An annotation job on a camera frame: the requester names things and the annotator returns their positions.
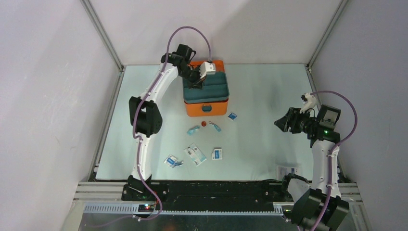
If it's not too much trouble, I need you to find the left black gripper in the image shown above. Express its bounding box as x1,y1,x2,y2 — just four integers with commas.
178,64,207,90

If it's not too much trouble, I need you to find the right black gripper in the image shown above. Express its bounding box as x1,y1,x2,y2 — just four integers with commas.
274,107,319,134

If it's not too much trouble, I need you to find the teal divided tray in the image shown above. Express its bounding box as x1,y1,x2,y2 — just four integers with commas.
182,72,230,104

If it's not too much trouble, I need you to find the orange medicine box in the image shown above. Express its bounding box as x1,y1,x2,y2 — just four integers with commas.
184,60,229,117

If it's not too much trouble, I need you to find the small blue white sachet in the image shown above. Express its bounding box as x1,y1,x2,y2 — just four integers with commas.
228,112,237,121

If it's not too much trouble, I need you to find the teal wrapper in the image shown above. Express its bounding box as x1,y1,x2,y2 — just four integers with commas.
187,126,201,135

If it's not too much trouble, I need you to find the teal small packet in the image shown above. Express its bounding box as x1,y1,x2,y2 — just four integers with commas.
208,121,222,132

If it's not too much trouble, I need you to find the blue white alcohol pad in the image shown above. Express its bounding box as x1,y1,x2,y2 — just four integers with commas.
212,148,223,160

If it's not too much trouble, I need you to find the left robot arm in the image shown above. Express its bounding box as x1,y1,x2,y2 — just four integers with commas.
127,44,205,201

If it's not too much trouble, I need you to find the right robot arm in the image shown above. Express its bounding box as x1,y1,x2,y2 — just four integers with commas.
274,105,349,231

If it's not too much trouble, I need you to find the white leaflet near base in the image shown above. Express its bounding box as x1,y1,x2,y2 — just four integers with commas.
276,165,301,181

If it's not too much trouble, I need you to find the long white teal packet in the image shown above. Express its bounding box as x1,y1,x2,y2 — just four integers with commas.
184,143,207,166

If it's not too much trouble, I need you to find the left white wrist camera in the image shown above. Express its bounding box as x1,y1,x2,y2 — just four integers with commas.
199,62,216,79

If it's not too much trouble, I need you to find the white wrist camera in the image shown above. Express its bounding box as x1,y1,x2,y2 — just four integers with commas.
199,62,216,79
300,92,318,114

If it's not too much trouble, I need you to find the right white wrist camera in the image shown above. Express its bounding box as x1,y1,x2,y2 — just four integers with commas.
300,92,318,114

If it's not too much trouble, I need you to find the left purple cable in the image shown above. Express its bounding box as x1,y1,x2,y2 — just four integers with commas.
132,26,213,221

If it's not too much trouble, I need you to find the purple cable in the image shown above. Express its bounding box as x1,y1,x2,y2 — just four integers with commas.
132,26,213,221
309,90,358,231

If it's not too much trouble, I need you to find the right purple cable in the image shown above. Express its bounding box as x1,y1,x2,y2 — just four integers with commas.
309,90,358,231

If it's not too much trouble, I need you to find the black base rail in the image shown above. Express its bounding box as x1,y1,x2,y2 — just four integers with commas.
121,179,293,213

